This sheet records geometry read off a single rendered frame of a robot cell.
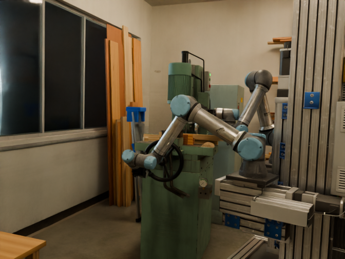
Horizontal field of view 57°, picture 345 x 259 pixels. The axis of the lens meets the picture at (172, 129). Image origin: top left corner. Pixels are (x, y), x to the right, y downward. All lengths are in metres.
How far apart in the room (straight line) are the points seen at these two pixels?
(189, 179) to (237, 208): 0.60
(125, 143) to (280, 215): 2.46
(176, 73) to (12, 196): 1.66
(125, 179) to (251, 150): 2.40
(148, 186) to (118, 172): 1.33
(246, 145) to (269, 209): 0.32
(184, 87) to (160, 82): 2.60
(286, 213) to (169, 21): 3.95
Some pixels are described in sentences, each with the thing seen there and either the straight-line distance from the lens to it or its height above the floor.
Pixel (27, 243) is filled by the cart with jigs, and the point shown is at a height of 0.53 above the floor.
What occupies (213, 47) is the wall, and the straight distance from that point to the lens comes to 4.80.
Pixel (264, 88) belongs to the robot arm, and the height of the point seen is 1.31.
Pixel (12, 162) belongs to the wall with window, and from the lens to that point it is 2.90.
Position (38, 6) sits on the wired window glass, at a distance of 3.28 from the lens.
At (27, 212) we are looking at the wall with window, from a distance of 3.12.
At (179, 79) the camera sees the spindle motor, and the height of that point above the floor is 1.38.
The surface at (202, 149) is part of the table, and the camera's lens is 2.27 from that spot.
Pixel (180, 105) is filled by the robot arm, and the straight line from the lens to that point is 1.67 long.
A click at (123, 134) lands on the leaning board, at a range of 3.71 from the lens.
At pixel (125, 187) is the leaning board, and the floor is 0.22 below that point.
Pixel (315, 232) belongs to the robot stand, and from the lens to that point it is 1.94.
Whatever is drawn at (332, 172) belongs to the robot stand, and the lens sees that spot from 1.80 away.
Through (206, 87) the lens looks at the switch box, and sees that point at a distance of 2.70.
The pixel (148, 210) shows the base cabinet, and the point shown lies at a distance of 2.49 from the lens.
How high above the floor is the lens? 1.18
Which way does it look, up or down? 4 degrees down
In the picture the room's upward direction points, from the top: 2 degrees clockwise
